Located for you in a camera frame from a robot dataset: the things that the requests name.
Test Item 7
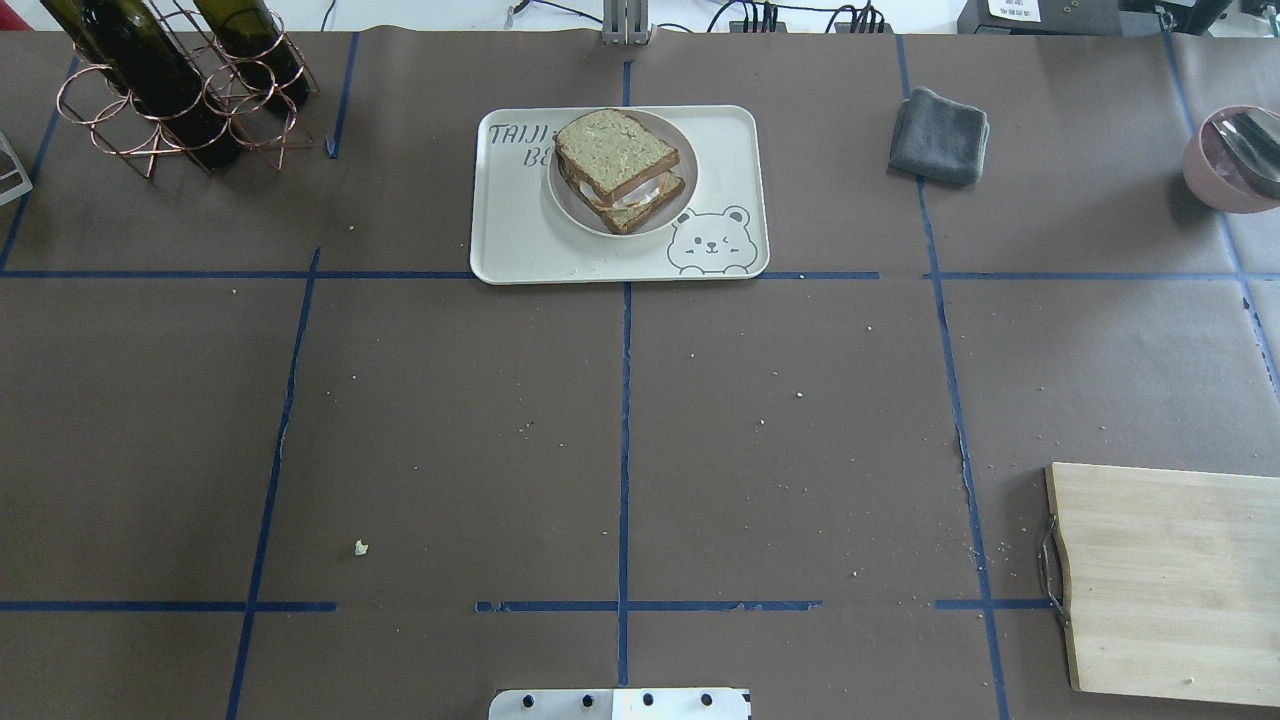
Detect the bread slice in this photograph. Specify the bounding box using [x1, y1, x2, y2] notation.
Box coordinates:
[556, 109, 680, 202]
[570, 170, 687, 234]

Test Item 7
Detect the fried egg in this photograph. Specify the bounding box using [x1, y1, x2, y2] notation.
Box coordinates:
[593, 173, 667, 211]

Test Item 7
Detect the cream bear serving tray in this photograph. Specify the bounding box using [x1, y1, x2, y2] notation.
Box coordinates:
[470, 105, 771, 284]

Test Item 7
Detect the folded grey cloth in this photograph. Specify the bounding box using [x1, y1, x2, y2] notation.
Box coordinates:
[888, 86, 989, 187]

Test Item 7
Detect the wooden cutting board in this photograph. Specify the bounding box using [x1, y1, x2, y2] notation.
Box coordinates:
[1044, 462, 1279, 707]

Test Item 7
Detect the dark green wine bottle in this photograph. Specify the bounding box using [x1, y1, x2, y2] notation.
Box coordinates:
[41, 1, 241, 169]

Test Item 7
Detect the pink bowl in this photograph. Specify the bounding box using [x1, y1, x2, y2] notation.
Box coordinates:
[1181, 105, 1279, 215]

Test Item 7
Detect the white rack corner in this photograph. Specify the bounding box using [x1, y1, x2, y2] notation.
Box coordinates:
[0, 132, 35, 206]

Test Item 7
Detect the grey aluminium post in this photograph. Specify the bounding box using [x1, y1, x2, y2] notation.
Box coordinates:
[602, 0, 653, 46]

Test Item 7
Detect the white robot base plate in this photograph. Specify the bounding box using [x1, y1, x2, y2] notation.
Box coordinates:
[488, 687, 753, 719]

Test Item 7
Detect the copper wire bottle rack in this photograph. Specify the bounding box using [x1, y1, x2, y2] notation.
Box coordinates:
[44, 1, 317, 178]

